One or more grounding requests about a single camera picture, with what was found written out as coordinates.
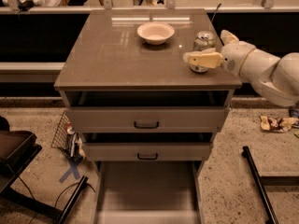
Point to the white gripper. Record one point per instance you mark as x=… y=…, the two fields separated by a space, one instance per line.
x=235 y=57

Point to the green 7up soda can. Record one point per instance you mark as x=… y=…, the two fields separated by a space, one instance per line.
x=204 y=41

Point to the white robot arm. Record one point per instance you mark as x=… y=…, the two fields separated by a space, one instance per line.
x=275 y=79

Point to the white ceramic bowl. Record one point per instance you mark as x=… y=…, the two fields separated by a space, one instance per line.
x=155 y=33

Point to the top grey drawer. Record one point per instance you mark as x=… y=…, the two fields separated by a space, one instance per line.
x=146 y=119

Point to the snack packet on floor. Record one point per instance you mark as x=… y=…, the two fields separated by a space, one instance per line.
x=278 y=125

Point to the grey drawer cabinet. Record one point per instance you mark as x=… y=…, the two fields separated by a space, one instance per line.
x=110 y=65

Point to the black bar on right floor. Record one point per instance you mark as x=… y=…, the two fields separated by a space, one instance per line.
x=271 y=216

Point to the black bar on floor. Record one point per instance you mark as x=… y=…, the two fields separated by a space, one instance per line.
x=80 y=186
x=271 y=216

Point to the middle grey drawer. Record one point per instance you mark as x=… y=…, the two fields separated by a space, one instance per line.
x=147 y=151

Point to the open bottom grey drawer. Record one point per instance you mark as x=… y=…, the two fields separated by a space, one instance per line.
x=147 y=192

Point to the blue tape cross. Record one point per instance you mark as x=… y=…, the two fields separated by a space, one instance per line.
x=72 y=170

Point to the black bar on left floor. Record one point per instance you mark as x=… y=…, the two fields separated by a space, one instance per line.
x=80 y=186

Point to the wire mesh basket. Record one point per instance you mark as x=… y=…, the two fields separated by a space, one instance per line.
x=60 y=136

